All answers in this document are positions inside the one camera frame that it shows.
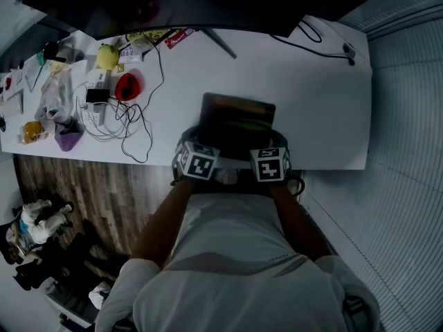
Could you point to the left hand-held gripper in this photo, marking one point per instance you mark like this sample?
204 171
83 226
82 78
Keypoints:
199 164

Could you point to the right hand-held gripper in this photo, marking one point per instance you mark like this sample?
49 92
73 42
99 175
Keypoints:
270 169

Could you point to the dark square tablet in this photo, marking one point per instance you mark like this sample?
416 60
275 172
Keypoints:
239 130

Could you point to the person's right forearm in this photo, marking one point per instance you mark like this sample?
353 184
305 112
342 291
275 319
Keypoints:
297 223

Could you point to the person's left forearm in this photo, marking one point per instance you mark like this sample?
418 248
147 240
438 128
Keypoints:
162 227

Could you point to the red and white round case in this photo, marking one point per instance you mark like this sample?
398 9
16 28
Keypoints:
128 85

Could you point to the white power strip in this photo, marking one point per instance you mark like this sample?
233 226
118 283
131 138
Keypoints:
95 114

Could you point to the red snack packet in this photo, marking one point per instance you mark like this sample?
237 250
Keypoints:
178 38

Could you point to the black power adapter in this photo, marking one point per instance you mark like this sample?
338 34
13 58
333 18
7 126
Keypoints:
97 95

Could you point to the yellow snack packet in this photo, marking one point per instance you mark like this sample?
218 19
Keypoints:
152 36

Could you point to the yellow round toy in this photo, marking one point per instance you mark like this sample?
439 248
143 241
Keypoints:
107 55

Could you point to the black computer monitor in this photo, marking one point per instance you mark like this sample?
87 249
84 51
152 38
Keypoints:
194 2

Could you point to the clear plastic bag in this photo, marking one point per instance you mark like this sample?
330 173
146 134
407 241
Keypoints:
55 92

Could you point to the person's white shirt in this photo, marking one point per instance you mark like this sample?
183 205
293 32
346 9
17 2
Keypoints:
235 272

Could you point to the yellow snack pack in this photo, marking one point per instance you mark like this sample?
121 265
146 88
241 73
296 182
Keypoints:
33 131

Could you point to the black bottle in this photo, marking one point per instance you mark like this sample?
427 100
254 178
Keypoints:
53 51

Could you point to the green small item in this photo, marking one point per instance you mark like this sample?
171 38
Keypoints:
41 58

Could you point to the black swivel chair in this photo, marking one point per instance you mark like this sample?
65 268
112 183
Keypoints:
65 258

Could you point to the white keyboard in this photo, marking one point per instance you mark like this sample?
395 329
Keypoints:
12 104

